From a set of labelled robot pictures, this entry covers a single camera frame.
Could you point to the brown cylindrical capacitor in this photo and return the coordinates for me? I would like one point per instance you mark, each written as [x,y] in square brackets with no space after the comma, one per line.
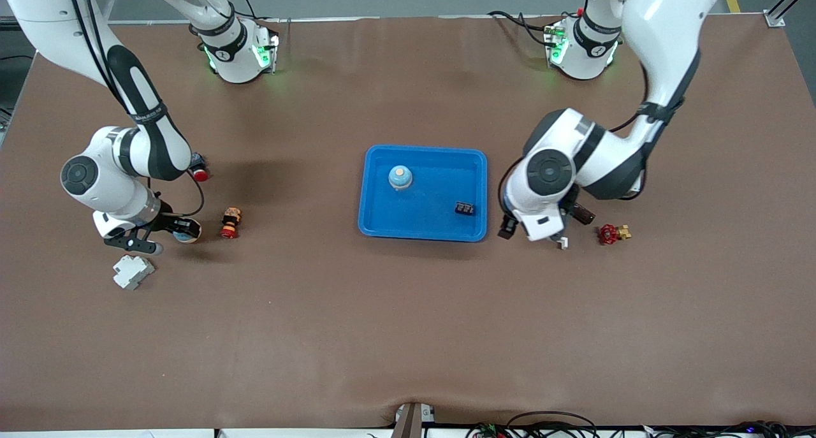
[585,216]

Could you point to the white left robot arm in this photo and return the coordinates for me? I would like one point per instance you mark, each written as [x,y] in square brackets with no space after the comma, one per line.
[663,36]

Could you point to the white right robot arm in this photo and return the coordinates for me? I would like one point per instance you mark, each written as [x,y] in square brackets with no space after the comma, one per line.
[108,176]

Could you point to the small black connector block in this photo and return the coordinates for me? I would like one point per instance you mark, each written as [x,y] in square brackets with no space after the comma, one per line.
[465,208]

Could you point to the light blue call bell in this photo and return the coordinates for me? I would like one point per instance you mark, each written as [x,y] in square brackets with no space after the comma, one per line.
[400,178]
[188,237]

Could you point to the red and yellow push button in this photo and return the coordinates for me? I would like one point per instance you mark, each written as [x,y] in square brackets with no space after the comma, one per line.
[230,223]

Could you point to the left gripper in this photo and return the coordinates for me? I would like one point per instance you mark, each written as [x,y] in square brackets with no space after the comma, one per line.
[579,212]

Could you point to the red button with black base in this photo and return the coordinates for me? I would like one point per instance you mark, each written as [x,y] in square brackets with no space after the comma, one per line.
[201,175]

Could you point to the white circuit breaker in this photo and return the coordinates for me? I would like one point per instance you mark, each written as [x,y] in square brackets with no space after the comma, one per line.
[132,272]

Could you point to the aluminium frame profile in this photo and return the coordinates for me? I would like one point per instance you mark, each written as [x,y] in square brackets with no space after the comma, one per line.
[774,19]

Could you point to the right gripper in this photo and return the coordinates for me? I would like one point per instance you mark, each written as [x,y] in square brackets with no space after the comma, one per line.
[168,222]

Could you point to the white curved pipe clamp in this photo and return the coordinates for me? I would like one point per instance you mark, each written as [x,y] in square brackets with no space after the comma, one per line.
[563,243]

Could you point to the blue plastic tray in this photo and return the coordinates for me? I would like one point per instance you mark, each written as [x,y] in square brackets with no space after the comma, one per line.
[433,215]

